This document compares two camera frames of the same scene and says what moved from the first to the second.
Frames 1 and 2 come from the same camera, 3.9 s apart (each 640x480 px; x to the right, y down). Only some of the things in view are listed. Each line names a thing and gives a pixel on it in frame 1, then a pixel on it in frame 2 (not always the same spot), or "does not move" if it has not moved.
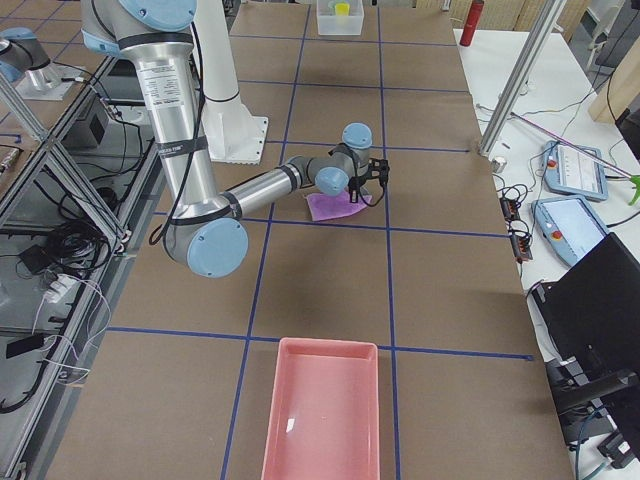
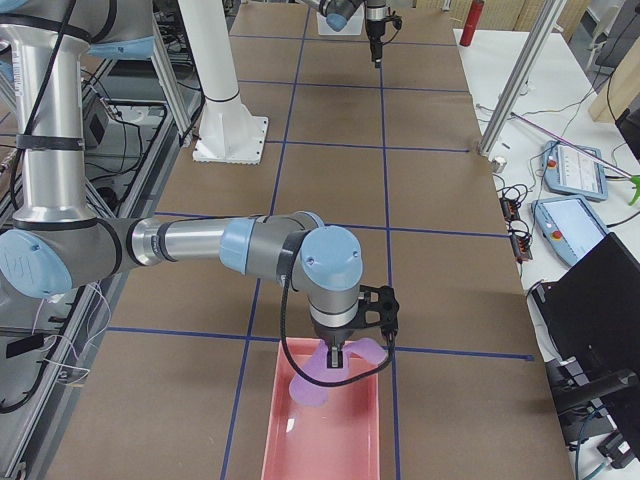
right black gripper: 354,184 → 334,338
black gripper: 377,168 → 379,306
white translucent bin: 331,24 does not move
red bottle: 472,22 does not move
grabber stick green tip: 635,178 does not move
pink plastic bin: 324,417 does not move
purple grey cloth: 322,207 → 359,358
